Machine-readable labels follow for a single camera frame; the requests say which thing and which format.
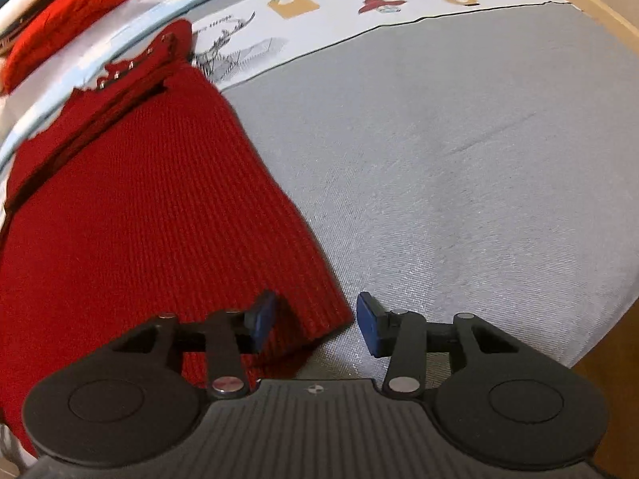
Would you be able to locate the folded red blanket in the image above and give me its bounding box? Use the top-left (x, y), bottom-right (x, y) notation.
top-left (0, 0), bottom-right (163, 97)

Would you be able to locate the light blue duvet cover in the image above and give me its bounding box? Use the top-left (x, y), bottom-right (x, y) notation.
top-left (0, 0), bottom-right (273, 165)

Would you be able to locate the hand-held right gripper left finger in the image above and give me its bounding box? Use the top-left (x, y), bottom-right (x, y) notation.
top-left (112, 289), bottom-right (278, 401)

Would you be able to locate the dark red knit sweater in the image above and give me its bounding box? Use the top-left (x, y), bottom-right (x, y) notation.
top-left (0, 19), bottom-right (355, 460)

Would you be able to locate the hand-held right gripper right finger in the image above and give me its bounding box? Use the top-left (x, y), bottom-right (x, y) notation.
top-left (355, 291), bottom-right (521, 401)

